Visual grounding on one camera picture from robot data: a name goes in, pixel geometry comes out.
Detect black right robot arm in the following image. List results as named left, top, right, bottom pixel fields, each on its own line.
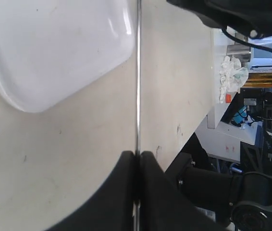
left=143, top=0, right=272, bottom=231

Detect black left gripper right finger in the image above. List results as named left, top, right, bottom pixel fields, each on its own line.
left=139, top=151, right=226, bottom=231

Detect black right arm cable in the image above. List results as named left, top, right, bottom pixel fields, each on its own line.
left=222, top=26, right=272, bottom=61

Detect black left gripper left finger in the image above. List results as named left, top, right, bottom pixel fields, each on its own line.
left=49, top=151, right=136, bottom=231

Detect white plastic tray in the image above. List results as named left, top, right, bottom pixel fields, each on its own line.
left=0, top=0, right=135, bottom=113

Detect crumpled white gloves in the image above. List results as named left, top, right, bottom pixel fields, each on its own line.
left=219, top=56, right=249, bottom=103

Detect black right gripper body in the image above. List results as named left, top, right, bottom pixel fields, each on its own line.
left=167, top=0, right=272, bottom=39

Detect thin metal skewer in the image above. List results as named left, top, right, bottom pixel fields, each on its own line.
left=133, top=0, right=142, bottom=231

